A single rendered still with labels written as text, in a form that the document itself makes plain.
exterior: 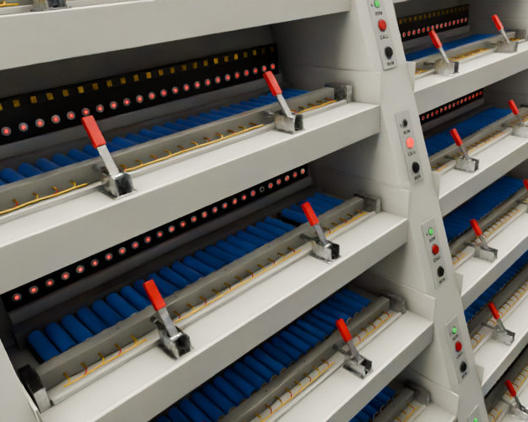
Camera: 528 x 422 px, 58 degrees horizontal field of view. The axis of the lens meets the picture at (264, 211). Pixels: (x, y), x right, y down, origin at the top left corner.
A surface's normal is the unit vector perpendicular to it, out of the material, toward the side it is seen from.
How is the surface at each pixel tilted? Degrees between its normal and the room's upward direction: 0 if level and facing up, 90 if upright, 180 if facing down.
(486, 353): 18
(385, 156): 90
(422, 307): 90
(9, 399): 90
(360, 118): 108
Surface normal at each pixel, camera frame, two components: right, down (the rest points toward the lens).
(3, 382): 0.62, -0.02
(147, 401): 0.68, 0.27
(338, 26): -0.73, 0.35
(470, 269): -0.08, -0.90
